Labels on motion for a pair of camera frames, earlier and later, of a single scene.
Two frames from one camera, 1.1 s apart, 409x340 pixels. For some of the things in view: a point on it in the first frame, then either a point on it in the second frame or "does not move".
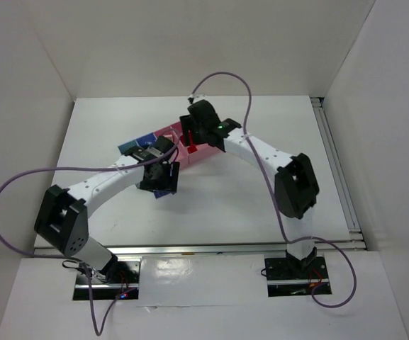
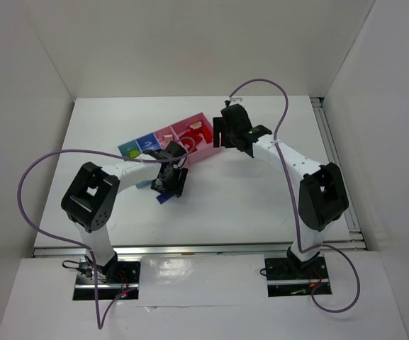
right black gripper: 186,125 -> 220,131
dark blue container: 148,139 does not move
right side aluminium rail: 346,205 does not move
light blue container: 127,146 does not move
